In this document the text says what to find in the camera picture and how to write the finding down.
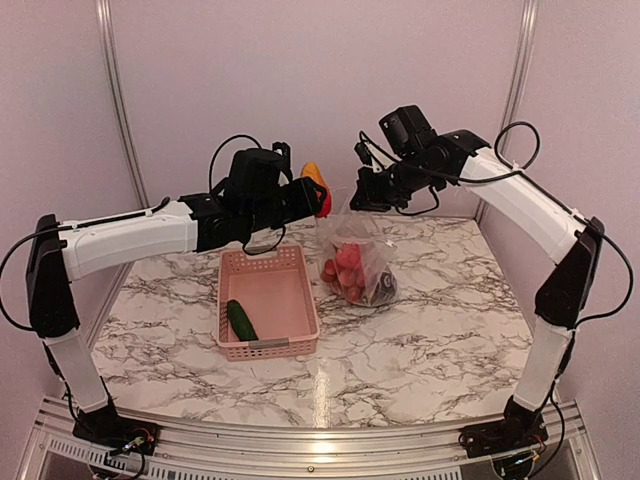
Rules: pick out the red bumpy fruit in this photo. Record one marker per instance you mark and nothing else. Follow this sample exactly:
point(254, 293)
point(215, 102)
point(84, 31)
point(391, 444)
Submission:
point(348, 256)

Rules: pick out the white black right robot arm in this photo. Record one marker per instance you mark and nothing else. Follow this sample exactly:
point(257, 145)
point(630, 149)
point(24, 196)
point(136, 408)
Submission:
point(420, 158)

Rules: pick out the aluminium table rail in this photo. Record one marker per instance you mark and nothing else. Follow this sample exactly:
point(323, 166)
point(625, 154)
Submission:
point(377, 217)
point(191, 449)
point(98, 323)

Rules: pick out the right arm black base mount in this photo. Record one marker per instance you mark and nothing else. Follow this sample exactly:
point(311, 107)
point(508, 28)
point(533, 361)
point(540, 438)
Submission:
point(496, 437)

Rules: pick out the purple eggplant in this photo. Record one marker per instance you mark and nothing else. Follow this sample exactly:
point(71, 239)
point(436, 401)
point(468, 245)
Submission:
point(385, 289)

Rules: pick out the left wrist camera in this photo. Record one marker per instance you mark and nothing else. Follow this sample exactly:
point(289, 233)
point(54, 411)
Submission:
point(284, 151)

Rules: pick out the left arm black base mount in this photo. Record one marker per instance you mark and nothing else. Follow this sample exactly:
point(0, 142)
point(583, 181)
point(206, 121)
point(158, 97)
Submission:
point(117, 435)

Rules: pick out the orange yellow fruit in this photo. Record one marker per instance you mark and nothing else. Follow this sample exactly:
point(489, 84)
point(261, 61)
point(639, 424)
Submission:
point(311, 170)

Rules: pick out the left rear aluminium frame post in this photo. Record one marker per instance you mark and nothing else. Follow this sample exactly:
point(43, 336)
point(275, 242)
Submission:
point(109, 49)

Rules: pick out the aluminium frame post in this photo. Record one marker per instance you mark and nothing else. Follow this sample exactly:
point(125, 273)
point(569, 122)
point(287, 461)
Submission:
point(109, 49)
point(522, 61)

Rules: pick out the left aluminium table rail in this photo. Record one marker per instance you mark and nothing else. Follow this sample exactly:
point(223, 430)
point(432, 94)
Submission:
point(98, 323)

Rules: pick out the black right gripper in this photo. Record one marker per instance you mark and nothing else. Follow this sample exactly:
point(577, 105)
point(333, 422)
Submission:
point(369, 197)

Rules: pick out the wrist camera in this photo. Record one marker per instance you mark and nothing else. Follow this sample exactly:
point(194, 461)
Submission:
point(372, 155)
point(284, 151)

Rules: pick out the clear zip top bag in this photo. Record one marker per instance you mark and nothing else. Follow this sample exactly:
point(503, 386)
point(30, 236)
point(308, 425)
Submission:
point(376, 250)

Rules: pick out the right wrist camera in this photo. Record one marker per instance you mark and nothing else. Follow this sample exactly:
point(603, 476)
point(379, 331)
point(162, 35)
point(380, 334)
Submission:
point(372, 155)

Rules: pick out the right rear aluminium frame post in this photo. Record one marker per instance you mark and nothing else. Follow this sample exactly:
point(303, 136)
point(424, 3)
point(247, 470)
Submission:
point(522, 61)

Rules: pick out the pink perforated plastic basket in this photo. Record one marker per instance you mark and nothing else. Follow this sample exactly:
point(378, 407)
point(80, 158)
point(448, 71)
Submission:
point(275, 293)

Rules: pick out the red lychee bunch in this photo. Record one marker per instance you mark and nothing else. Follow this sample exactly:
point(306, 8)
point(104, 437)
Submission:
point(348, 283)

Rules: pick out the rear aluminium table rail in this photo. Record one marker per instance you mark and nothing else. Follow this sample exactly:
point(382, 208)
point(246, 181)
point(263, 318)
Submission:
point(377, 217)

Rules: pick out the dark green cucumber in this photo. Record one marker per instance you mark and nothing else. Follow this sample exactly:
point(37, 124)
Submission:
point(240, 322)

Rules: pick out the front aluminium table rail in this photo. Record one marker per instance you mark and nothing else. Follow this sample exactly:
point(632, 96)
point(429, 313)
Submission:
point(191, 449)

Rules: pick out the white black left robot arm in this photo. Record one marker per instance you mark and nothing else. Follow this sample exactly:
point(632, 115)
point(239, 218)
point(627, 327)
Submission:
point(260, 192)

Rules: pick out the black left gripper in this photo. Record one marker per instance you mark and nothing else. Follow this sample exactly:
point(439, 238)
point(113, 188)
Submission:
point(308, 201)

